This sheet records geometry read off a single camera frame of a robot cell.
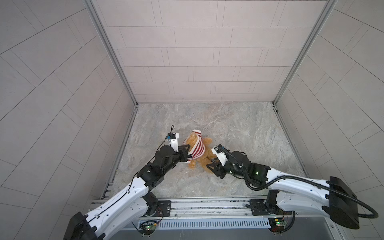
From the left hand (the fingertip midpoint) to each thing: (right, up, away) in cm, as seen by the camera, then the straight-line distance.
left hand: (194, 146), depth 74 cm
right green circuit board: (+38, -34, -6) cm, 52 cm away
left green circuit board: (-21, -33, -9) cm, 40 cm away
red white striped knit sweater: (+2, -1, 0) cm, 3 cm away
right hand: (+7, -9, -2) cm, 12 cm away
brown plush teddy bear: (+3, -11, +8) cm, 14 cm away
